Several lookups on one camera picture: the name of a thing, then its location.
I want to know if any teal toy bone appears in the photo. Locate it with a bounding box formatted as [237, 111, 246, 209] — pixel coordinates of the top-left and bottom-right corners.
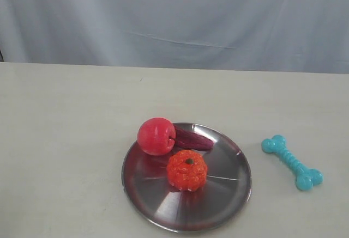
[261, 135, 323, 191]

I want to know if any purple toy sweet potato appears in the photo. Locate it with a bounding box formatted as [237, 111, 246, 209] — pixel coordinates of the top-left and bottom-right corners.
[174, 125, 214, 151]

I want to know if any red toy apple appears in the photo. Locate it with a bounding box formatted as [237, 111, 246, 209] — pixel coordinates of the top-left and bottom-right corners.
[137, 118, 176, 156]

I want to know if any orange toy pumpkin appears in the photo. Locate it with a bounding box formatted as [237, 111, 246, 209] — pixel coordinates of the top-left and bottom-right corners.
[166, 149, 208, 192]

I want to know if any round silver metal plate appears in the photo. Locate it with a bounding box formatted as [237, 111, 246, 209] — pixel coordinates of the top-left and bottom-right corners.
[121, 123, 252, 233]

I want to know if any white backdrop cloth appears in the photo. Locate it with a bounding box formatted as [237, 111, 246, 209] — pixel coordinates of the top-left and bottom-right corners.
[1, 0, 348, 74]

